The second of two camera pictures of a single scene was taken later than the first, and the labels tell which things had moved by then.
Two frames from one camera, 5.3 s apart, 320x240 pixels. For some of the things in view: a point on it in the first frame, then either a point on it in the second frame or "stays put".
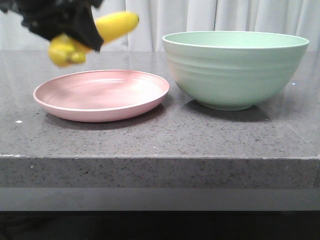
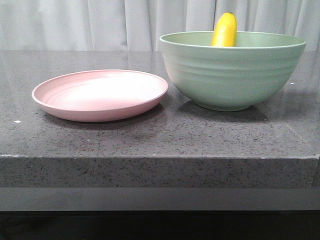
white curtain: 157,18 stays put
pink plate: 101,96 stays put
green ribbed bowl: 233,70 stays put
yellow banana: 64,49 -> 225,30
